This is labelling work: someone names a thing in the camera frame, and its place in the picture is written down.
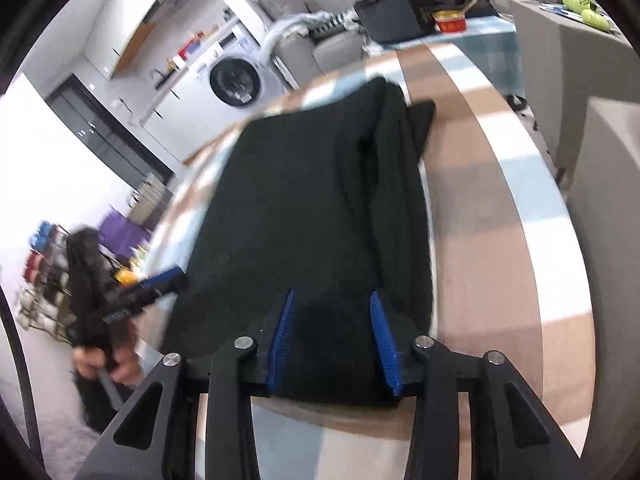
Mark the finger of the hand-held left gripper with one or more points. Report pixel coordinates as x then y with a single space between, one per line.
165 284

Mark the dark grey door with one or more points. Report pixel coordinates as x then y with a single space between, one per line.
100 130

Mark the brown and blue plaid tablecloth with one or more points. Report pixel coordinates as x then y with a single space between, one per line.
490 185

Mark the woven laundry basket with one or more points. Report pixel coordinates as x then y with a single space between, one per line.
147 197

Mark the white washing machine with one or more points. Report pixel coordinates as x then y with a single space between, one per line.
235 82

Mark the purple bag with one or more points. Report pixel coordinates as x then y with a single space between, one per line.
122 235

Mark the black and white striped cloth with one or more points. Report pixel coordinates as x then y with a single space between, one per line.
332 24

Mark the black box with metal rim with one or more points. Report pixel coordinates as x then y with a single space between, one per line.
390 17

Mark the grey armchair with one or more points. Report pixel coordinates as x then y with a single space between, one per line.
325 55

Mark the person's left hand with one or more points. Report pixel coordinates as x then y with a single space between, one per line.
120 360

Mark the red box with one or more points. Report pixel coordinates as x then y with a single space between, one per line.
191 46

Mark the red and yellow container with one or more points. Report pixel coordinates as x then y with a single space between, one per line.
450 22

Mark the white wall cabinets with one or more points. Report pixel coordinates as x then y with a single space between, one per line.
130 20

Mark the black knit garment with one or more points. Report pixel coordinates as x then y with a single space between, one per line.
310 200

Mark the shoe rack with shoes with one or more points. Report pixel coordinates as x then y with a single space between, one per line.
45 280

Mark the white counter cabinets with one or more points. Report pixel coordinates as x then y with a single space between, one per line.
180 110

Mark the black faucet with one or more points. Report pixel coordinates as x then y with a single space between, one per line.
159 79

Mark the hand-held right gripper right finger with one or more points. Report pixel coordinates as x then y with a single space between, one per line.
385 345

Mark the grey side table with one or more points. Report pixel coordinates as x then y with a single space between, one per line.
575 85

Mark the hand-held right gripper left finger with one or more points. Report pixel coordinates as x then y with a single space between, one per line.
281 345

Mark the white upholstered chair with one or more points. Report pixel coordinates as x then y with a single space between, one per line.
610 260

